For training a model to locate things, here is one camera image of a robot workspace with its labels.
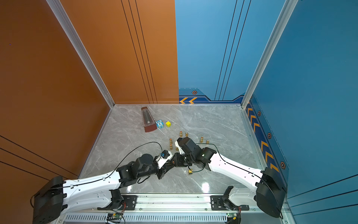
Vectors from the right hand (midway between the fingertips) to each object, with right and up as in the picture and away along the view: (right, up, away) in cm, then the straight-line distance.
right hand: (171, 163), depth 74 cm
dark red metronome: (-18, +20, +25) cm, 37 cm away
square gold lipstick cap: (+11, -8, +7) cm, 15 cm away
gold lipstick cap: (+9, +12, +25) cm, 30 cm away
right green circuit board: (+31, -27, -1) cm, 41 cm away
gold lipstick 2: (-2, +8, +20) cm, 22 cm away
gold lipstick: (+5, +12, +25) cm, 28 cm away
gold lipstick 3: (-2, +6, +17) cm, 18 cm away
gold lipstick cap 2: (+23, +8, +21) cm, 32 cm away
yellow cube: (-5, +19, +31) cm, 37 cm away
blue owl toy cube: (-11, +19, +31) cm, 39 cm away
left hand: (+1, 0, +2) cm, 2 cm away
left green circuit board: (-31, -28, -2) cm, 41 cm away
